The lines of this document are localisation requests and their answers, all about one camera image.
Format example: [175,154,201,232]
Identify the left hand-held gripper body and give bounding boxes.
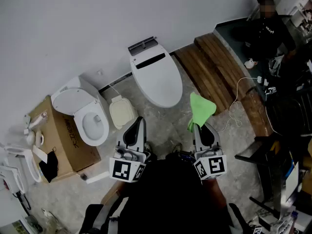
[109,145,150,183]

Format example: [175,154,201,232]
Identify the green cloth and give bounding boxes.
[187,91,217,133]

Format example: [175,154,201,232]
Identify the clear plastic bottle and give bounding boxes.
[28,111,49,131]

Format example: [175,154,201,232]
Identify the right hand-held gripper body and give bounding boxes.
[193,147,228,180]

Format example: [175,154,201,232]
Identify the person's left forearm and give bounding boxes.
[100,180,127,205]

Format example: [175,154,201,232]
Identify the white toilet lid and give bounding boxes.
[131,51,183,108]

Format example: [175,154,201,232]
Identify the white paper slip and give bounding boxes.
[32,145,48,163]

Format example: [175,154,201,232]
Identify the wooden step platform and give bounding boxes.
[174,32,274,138]

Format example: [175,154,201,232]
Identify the white power adapter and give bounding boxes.
[256,75,269,87]

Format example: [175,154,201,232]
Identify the person's black clothing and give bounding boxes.
[79,152,247,234]

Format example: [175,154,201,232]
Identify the white charging cable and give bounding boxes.
[216,77,259,133]

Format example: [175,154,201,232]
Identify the large printed cardboard box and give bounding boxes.
[28,95,101,184]

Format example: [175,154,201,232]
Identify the white open toilet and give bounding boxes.
[50,76,110,147]

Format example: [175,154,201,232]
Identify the person's right forearm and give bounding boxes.
[202,177,228,210]

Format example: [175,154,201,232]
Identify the white power cord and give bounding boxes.
[108,84,122,98]

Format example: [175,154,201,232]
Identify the cream lidded plastic box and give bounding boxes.
[109,95,138,130]

